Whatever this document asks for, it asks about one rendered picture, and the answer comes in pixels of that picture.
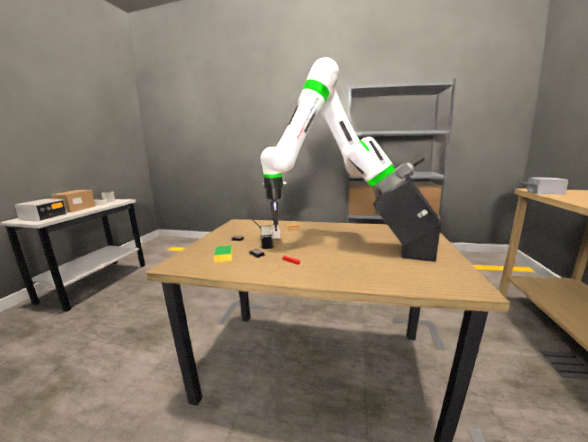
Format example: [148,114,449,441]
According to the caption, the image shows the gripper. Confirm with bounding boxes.
[266,188,282,238]

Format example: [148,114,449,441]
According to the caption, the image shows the red flat bar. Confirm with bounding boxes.
[283,256,300,264]

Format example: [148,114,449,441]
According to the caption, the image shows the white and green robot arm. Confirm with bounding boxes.
[261,58,424,200]

